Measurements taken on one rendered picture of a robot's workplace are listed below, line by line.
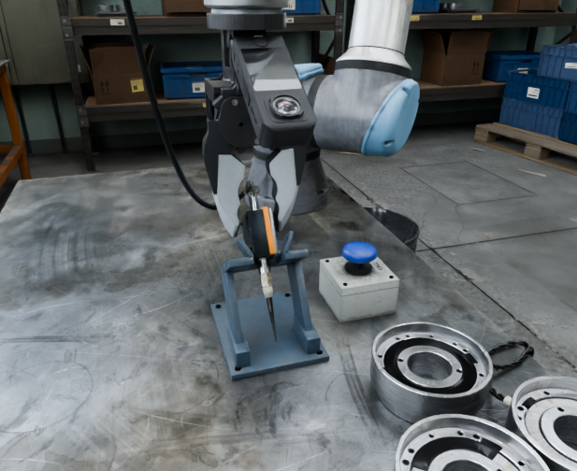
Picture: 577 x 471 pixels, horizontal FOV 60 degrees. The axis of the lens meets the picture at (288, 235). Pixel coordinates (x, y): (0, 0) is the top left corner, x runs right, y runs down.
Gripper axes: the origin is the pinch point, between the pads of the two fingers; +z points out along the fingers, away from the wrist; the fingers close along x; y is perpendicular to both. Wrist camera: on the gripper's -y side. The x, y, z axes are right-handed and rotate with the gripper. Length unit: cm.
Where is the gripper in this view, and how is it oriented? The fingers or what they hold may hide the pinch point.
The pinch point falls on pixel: (257, 225)
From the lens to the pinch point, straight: 51.8
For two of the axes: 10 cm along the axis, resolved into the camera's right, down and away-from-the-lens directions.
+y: -2.9, -4.1, 8.6
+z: 0.0, 9.0, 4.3
